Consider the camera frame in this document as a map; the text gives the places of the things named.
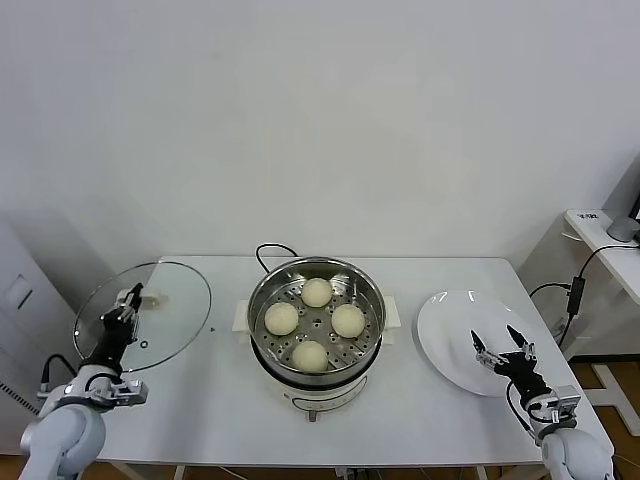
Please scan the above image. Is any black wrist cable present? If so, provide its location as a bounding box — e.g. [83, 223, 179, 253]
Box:
[504, 382, 534, 434]
[38, 354, 81, 401]

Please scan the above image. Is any cream electric cooker base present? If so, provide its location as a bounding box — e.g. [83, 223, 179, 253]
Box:
[239, 329, 396, 425]

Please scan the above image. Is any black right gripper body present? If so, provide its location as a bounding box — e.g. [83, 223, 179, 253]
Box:
[494, 352, 554, 401]

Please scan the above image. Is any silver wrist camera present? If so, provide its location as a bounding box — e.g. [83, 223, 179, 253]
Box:
[92, 377, 150, 409]
[529, 384, 582, 424]

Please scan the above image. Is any stainless steel steamer pot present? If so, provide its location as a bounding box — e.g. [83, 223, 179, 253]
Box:
[231, 256, 403, 384]

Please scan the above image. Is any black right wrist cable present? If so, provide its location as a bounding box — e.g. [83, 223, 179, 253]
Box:
[504, 382, 534, 434]

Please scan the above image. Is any white steamed baozi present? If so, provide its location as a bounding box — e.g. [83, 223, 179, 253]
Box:
[263, 302, 300, 336]
[331, 303, 366, 338]
[300, 277, 333, 309]
[290, 339, 329, 374]

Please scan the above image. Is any black adapter box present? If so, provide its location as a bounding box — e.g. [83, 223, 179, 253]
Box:
[566, 277, 587, 317]

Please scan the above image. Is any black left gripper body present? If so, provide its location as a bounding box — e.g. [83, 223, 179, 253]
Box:
[82, 319, 139, 374]

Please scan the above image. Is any white round plate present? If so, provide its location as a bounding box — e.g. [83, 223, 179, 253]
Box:
[417, 289, 543, 399]

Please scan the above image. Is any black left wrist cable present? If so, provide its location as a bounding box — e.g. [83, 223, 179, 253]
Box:
[38, 354, 81, 401]

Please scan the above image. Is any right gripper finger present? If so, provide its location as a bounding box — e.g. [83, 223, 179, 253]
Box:
[469, 329, 501, 369]
[506, 325, 537, 361]

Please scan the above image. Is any round glass lid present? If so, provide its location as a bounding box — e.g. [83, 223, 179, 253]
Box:
[73, 261, 213, 373]

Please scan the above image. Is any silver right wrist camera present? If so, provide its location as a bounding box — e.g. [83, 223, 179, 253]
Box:
[529, 384, 582, 424]

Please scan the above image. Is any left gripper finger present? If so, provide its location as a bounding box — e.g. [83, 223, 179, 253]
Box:
[124, 283, 145, 322]
[102, 299, 129, 325]

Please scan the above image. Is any dark monitor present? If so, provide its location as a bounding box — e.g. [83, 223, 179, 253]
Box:
[604, 152, 640, 221]

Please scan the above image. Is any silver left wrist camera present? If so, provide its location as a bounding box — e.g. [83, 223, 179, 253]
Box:
[92, 377, 150, 409]

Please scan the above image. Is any white cabinet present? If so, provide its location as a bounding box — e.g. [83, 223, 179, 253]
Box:
[0, 214, 109, 451]

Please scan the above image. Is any grey monitor stand base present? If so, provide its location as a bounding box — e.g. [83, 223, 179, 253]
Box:
[606, 214, 640, 245]

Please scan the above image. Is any black cooker power cord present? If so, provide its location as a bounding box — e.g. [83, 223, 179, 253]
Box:
[255, 243, 301, 276]

